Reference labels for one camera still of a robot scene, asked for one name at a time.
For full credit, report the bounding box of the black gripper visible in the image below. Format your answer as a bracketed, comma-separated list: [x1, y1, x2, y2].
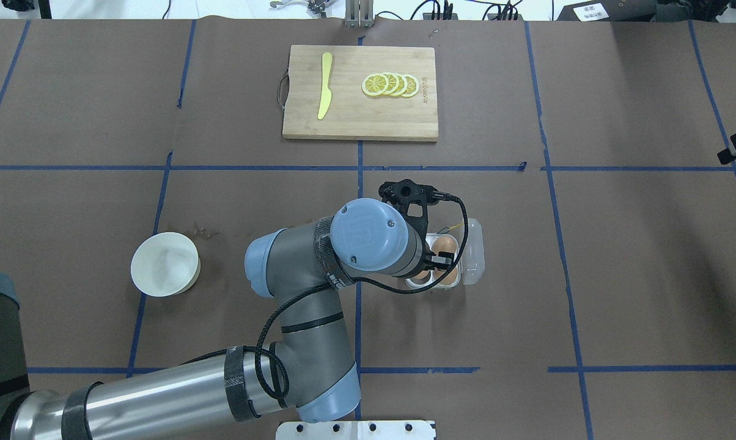
[405, 241, 454, 279]

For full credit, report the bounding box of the brown egg from bowl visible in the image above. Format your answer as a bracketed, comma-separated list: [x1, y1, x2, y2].
[408, 270, 430, 285]

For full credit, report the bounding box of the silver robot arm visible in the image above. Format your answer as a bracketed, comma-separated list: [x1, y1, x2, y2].
[0, 198, 461, 439]

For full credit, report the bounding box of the brown egg in box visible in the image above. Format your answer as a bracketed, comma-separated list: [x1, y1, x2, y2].
[432, 235, 458, 254]
[434, 267, 460, 286]

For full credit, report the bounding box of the clear plastic egg box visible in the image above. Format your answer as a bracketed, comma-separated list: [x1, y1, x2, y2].
[405, 218, 485, 290]

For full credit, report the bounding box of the dark brown box device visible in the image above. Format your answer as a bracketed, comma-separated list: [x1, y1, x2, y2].
[554, 1, 658, 22]

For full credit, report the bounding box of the bamboo cutting board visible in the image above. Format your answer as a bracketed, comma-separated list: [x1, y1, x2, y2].
[282, 45, 439, 142]

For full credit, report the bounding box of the yellow lemon slice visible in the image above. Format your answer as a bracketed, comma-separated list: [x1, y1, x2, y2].
[400, 75, 419, 98]
[361, 73, 389, 97]
[391, 73, 408, 97]
[382, 72, 401, 97]

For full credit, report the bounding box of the front yellow lemon slice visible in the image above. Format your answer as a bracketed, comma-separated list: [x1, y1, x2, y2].
[361, 73, 389, 97]

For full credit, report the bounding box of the yellow plastic knife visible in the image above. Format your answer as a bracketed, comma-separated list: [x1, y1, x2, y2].
[317, 52, 333, 120]

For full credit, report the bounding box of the cream white bowl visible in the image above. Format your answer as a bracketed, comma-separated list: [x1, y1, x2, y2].
[130, 232, 201, 298]

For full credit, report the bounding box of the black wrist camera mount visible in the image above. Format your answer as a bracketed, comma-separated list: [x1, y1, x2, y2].
[377, 179, 455, 238]

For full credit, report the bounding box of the white camera stand pillar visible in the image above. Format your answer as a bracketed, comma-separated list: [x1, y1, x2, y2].
[275, 420, 437, 439]

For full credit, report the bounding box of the aluminium frame post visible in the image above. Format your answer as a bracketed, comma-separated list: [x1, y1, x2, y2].
[345, 0, 375, 29]

